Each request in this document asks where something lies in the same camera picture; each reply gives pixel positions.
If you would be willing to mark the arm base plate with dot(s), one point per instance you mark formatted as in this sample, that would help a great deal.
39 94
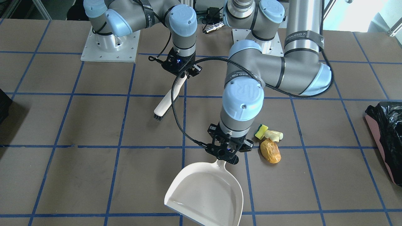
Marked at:
268 47
110 48

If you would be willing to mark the white plastic dustpan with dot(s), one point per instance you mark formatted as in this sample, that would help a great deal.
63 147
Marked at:
206 193

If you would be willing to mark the black bin at edge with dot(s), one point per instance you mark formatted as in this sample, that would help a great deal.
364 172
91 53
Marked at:
5 103

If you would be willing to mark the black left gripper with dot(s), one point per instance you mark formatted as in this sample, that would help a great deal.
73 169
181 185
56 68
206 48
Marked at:
212 130

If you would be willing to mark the pale yellow peel scrap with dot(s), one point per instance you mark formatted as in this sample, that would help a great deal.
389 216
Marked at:
274 136

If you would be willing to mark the brown potato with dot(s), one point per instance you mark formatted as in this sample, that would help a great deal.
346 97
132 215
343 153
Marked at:
270 151

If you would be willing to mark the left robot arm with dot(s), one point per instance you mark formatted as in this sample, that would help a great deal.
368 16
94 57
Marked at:
298 72

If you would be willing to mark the yellow green sponge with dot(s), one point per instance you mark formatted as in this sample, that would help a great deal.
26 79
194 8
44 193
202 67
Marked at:
259 134

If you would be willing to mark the black power adapter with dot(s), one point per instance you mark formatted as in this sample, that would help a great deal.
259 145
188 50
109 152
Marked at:
209 16

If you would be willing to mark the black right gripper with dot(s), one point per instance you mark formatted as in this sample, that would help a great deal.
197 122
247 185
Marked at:
196 70

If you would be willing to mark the white hand brush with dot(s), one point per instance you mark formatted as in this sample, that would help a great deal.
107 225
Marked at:
166 103

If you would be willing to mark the metal connector plug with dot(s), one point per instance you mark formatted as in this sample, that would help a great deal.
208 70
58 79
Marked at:
211 28

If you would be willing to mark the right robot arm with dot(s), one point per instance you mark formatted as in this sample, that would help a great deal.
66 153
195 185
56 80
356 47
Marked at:
113 21

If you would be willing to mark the black bagged trash bin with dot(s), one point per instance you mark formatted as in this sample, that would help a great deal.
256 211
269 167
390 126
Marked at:
385 123

